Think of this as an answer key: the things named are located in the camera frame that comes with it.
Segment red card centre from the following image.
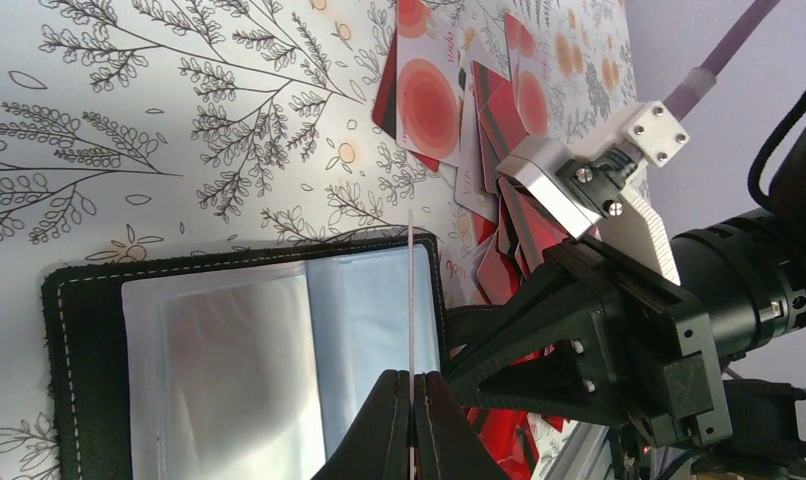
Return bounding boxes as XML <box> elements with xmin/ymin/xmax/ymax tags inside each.
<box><xmin>471</xmin><ymin>61</ymin><xmax>528</xmax><ymax>194</ymax></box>

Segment white red-dot card top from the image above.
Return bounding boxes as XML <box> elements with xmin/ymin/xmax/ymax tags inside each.
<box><xmin>372</xmin><ymin>1</ymin><xmax>462</xmax><ymax>167</ymax></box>

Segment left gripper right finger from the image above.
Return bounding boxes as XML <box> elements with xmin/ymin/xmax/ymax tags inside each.
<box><xmin>414</xmin><ymin>372</ymin><xmax>508</xmax><ymax>480</ymax></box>

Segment white red-dot card right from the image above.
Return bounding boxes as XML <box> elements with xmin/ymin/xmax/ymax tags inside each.
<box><xmin>504</xmin><ymin>13</ymin><xmax>549</xmax><ymax>136</ymax></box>

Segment white red-dot card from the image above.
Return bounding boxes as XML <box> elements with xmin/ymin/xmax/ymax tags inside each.
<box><xmin>504</xmin><ymin>13</ymin><xmax>549</xmax><ymax>136</ymax></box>
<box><xmin>372</xmin><ymin>1</ymin><xmax>462</xmax><ymax>167</ymax></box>

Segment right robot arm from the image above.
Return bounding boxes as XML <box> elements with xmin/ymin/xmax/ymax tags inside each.
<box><xmin>446</xmin><ymin>90</ymin><xmax>806</xmax><ymax>448</ymax></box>

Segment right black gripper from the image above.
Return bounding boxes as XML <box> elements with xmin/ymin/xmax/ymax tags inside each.
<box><xmin>442</xmin><ymin>235</ymin><xmax>806</xmax><ymax>447</ymax></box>

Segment black card holder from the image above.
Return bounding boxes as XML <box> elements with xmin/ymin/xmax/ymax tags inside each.
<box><xmin>41</xmin><ymin>227</ymin><xmax>446</xmax><ymax>479</ymax></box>

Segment floral patterned table mat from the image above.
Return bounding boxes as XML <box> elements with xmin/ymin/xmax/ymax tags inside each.
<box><xmin>0</xmin><ymin>1</ymin><xmax>635</xmax><ymax>479</ymax></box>

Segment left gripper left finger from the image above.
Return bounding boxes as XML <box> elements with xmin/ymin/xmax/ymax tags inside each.
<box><xmin>313</xmin><ymin>370</ymin><xmax>410</xmax><ymax>480</ymax></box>

